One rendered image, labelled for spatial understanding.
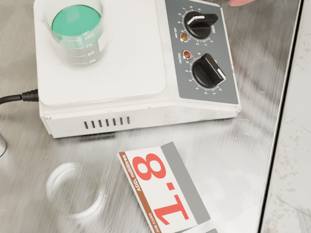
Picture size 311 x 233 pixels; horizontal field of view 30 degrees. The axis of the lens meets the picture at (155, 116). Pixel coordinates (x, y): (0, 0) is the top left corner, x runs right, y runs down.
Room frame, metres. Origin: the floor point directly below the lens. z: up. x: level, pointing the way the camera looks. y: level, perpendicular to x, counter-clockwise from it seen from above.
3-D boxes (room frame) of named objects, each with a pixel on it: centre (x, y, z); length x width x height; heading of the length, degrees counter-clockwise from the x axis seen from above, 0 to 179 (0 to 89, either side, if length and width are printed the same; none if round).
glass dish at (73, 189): (0.14, 0.08, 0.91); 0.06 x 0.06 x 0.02
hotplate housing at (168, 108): (0.27, 0.03, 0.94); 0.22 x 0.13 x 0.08; 97
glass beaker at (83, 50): (0.26, 0.07, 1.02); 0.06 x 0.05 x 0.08; 97
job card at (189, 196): (0.14, -0.01, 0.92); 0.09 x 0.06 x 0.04; 24
